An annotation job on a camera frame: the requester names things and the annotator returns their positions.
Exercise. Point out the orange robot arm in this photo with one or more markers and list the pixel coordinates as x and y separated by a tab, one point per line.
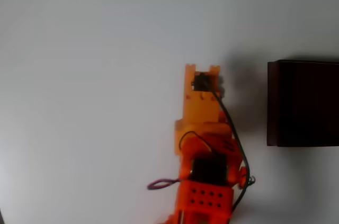
202	110

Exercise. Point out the dark maroon open box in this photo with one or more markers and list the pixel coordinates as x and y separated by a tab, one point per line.
304	105

